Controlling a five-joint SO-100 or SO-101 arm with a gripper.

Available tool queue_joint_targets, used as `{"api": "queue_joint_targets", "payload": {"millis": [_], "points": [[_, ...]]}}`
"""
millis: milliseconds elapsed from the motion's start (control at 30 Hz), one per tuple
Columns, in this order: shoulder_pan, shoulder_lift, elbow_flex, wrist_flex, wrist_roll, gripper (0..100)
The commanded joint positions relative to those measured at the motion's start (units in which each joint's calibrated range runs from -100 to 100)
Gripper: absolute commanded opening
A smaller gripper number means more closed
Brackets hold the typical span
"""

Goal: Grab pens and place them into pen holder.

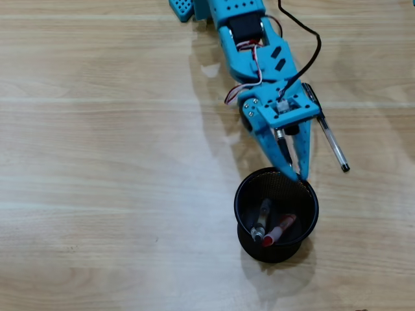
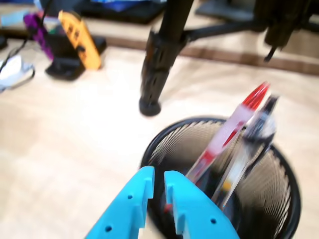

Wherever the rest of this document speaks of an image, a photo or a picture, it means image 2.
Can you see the black controller charging dock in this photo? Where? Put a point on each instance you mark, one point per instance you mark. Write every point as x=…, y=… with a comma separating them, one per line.
x=62, y=67

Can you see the black mesh pen holder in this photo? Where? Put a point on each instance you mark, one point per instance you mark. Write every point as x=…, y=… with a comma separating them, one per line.
x=274, y=199

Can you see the purple game controller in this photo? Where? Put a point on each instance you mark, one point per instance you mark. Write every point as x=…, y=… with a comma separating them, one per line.
x=40, y=35

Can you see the black flat laptop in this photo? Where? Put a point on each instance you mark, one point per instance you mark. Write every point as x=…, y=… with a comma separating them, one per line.
x=124, y=15

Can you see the white crumpled object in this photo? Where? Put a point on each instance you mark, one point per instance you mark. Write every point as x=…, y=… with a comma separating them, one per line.
x=12, y=67

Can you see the red gel pen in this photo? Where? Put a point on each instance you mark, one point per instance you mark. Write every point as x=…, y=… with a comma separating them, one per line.
x=224, y=134

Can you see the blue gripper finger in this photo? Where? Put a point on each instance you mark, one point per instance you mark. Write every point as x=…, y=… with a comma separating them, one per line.
x=199, y=219
x=117, y=216

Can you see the grey grip clear pen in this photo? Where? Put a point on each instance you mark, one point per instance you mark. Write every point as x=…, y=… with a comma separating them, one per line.
x=259, y=124

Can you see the orange game controller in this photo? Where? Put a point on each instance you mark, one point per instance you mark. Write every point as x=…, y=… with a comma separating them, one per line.
x=79, y=42

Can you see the black camera tripod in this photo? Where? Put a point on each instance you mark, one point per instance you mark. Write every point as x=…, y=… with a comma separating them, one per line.
x=162, y=49

